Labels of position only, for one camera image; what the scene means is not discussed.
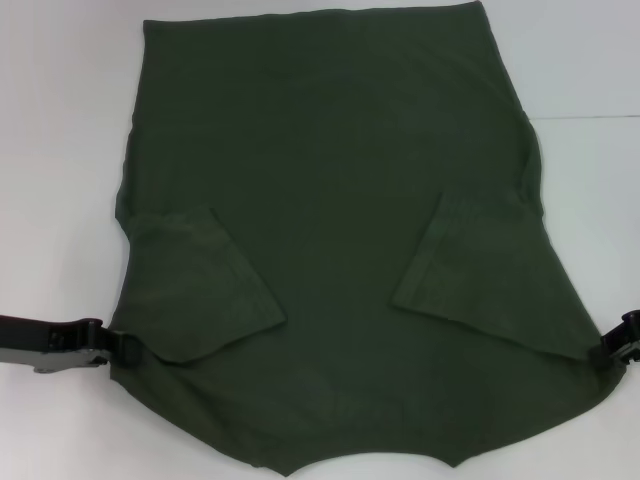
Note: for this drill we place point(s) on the dark green t-shirt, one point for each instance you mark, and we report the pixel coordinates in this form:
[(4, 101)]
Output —
[(325, 175)]

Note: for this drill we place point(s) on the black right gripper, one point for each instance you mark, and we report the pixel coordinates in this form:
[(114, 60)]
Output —
[(632, 335)]

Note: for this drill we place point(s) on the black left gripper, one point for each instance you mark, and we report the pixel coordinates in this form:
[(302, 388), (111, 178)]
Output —
[(25, 340)]

